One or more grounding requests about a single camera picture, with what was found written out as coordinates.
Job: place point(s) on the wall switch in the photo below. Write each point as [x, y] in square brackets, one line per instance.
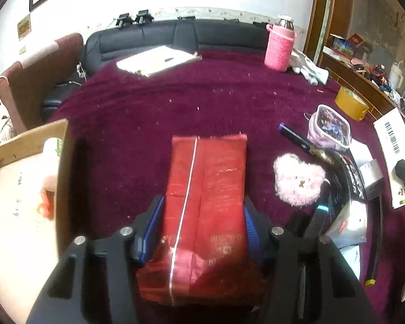
[22, 50]

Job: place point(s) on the cardboard box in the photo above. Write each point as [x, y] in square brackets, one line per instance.
[30, 135]

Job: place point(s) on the black leather sofa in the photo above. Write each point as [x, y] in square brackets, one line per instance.
[138, 40]

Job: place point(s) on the small red object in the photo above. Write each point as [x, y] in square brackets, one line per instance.
[46, 206]

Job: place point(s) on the wooden shelf unit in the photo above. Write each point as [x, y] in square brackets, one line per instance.
[351, 74]

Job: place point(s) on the black printed packet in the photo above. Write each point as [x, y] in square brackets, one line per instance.
[351, 182]

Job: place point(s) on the gold wall plaque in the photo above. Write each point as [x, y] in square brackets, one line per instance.
[24, 26]

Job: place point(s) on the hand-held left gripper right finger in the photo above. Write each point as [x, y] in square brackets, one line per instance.
[253, 233]

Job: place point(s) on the bottle in pink knitted sleeve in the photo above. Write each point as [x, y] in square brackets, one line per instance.
[278, 50]

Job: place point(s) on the brown fabric armchair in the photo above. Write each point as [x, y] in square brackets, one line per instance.
[17, 91]

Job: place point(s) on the red foil packet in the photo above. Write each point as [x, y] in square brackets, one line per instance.
[206, 192]

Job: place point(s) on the maroon velvet tablecloth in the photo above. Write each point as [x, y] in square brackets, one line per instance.
[189, 108]

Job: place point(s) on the wooden door frame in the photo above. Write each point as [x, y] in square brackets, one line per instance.
[324, 23]

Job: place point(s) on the white notebook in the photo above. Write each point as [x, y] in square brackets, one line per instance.
[148, 59]

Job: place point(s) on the black clamp device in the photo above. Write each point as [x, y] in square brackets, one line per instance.
[144, 17]
[125, 21]

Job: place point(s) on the white cloth gloves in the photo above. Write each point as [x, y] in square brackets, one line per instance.
[310, 69]

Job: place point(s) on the white jug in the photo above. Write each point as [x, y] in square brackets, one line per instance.
[396, 76]

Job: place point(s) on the yellow tape roll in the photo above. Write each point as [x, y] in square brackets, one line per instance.
[347, 106]

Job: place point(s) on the green white medicine box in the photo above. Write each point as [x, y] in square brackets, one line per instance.
[389, 141]

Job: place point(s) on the pink fluffy plush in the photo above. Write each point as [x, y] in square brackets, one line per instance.
[297, 179]

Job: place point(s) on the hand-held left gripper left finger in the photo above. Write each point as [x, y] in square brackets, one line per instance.
[152, 229]

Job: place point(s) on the black marker purple cap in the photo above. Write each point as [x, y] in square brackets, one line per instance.
[295, 136]

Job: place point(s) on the pink clear pencil pouch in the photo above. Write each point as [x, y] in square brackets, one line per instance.
[327, 128]

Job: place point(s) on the small white grey box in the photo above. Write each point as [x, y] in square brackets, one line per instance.
[371, 175]

